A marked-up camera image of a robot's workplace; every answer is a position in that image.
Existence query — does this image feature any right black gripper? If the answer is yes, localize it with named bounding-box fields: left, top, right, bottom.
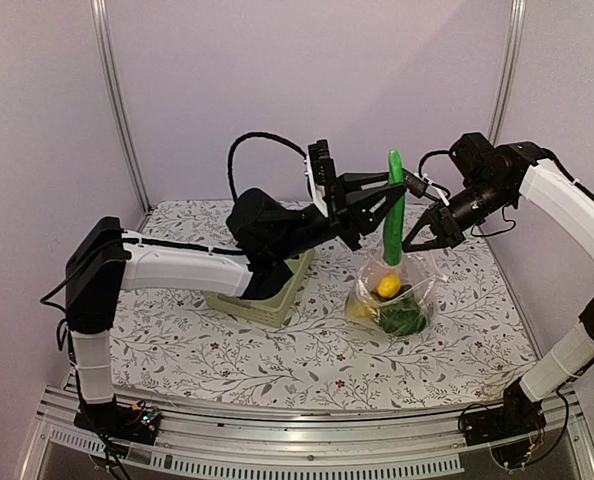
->
left=401, top=176, right=514, bottom=252

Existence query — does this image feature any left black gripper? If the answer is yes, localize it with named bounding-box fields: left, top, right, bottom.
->
left=271, top=171, right=408, bottom=262

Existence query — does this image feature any green cucumber toy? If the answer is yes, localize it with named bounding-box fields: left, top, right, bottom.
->
left=382, top=149, right=405, bottom=266

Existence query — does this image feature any yellow lemon toy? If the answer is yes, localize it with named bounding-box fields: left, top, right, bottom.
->
left=375, top=274, right=402, bottom=299

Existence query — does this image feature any clear zip top bag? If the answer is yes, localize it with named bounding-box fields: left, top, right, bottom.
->
left=344, top=252, right=443, bottom=337

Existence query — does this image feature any bok choy toy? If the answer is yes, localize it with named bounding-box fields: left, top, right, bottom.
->
left=378, top=297, right=428, bottom=337

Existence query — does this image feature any beige perforated plastic basket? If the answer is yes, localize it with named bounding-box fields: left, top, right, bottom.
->
left=203, top=249, right=315, bottom=327

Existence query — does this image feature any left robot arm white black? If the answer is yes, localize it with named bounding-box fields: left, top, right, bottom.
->
left=57, top=172, right=406, bottom=434

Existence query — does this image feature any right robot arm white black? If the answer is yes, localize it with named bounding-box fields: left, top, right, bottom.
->
left=403, top=132, right=594, bottom=436

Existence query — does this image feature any floral tablecloth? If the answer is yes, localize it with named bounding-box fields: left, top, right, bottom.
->
left=72, top=199, right=549, bottom=412

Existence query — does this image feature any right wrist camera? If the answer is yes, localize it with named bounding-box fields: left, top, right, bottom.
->
left=403, top=169, right=451, bottom=205

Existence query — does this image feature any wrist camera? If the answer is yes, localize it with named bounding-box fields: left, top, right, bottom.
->
left=305, top=139, right=336, bottom=218
left=403, top=169, right=451, bottom=205

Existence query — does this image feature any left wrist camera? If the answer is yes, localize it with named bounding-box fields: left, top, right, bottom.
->
left=305, top=139, right=336, bottom=218

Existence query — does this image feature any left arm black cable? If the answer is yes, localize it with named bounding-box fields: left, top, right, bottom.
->
left=225, top=131, right=311, bottom=201

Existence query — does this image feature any right aluminium frame post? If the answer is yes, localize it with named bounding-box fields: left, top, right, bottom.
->
left=488, top=0, right=527, bottom=145

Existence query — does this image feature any aluminium frame post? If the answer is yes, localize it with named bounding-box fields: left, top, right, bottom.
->
left=90, top=0, right=152, bottom=215
left=488, top=0, right=527, bottom=145

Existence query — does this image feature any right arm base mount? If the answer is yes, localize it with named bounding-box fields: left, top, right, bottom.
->
left=457, top=400, right=546, bottom=471

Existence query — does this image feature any aluminium front rail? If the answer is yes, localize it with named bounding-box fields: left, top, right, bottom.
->
left=17, top=386, right=594, bottom=479

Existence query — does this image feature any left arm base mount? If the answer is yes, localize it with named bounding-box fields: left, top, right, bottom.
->
left=74, top=398, right=161, bottom=446

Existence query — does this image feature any left aluminium frame post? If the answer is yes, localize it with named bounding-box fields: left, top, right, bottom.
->
left=90, top=0, right=152, bottom=215

